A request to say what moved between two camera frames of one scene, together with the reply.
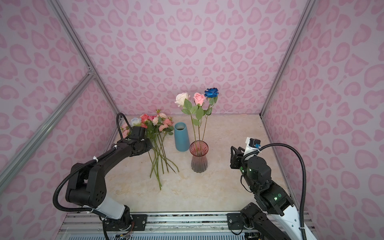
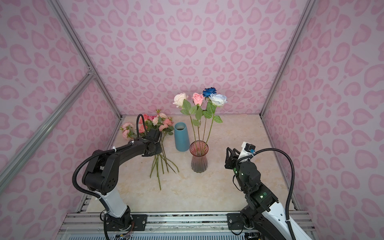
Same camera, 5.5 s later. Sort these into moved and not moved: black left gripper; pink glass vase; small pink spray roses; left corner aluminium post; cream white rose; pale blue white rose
Moved: pale blue white rose; black left gripper
Not moved: cream white rose; pink glass vase; small pink spray roses; left corner aluminium post
